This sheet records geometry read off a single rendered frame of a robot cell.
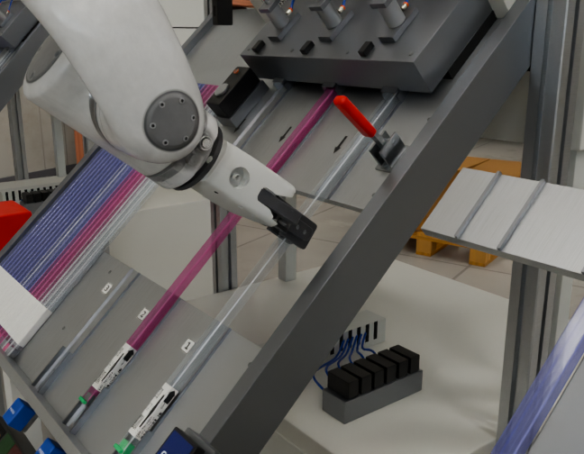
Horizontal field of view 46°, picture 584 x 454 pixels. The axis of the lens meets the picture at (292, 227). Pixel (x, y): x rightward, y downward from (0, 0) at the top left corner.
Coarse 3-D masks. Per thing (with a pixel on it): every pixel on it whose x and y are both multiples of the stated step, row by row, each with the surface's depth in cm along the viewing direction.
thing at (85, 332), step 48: (96, 288) 93; (144, 288) 86; (48, 336) 92; (96, 336) 86; (192, 336) 75; (240, 336) 71; (48, 384) 84; (144, 384) 75; (192, 384) 70; (96, 432) 74
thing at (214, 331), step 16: (384, 112) 80; (352, 144) 79; (336, 160) 78; (352, 160) 78; (336, 176) 77; (320, 192) 76; (304, 208) 76; (272, 256) 74; (256, 272) 74; (240, 288) 74; (256, 288) 74; (240, 304) 73; (224, 320) 72; (208, 336) 72; (192, 352) 71; (176, 368) 71; (192, 368) 71; (176, 384) 70; (128, 432) 69; (128, 448) 68
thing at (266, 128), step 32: (224, 32) 123; (256, 32) 116; (192, 64) 123; (224, 64) 115; (288, 96) 96; (320, 96) 91; (352, 96) 87; (416, 96) 79; (224, 128) 101; (256, 128) 95; (288, 128) 91; (320, 128) 87; (352, 128) 83; (384, 128) 79; (416, 128) 76; (288, 160) 86; (320, 160) 82; (352, 192) 75
